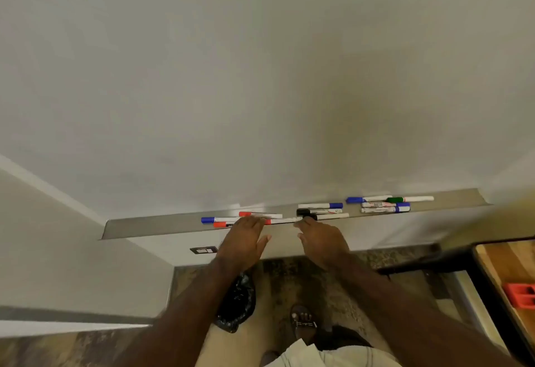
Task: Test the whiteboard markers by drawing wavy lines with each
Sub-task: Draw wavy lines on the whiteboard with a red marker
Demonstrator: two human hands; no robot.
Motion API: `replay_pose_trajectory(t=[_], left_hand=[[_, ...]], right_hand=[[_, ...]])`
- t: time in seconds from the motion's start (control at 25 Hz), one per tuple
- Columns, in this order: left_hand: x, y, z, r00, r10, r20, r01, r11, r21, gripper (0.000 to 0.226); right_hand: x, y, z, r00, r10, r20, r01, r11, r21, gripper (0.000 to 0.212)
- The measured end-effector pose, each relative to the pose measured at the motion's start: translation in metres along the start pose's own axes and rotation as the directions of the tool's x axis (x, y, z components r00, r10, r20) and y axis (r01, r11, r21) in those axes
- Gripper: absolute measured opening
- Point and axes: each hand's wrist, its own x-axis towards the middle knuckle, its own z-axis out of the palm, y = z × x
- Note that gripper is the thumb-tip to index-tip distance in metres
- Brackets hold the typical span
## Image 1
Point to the red whiteboard marker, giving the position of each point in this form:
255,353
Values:
219,225
245,214
284,221

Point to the person's left sandaled foot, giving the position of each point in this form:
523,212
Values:
269,360

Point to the metal marker tray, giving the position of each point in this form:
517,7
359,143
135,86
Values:
159,224

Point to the person's white striped shirt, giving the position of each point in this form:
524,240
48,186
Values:
334,358

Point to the red plastic holder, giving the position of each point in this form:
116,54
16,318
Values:
520,295

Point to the person's black trousers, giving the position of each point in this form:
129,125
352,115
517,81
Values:
342,337

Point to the person's right forearm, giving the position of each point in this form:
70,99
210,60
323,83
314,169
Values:
401,316

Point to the black whiteboard marker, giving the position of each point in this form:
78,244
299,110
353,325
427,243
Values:
303,212
334,216

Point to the blue whiteboard marker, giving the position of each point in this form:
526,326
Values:
336,205
354,200
207,220
402,209
403,204

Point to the person's left forearm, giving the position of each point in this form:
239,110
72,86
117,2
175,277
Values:
188,320

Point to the black trash bin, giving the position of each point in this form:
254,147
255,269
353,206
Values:
236,308

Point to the black wall outlet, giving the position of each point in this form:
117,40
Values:
203,250

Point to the white whiteboard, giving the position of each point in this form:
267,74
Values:
251,86

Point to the person's right hand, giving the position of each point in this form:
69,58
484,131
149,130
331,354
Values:
324,247

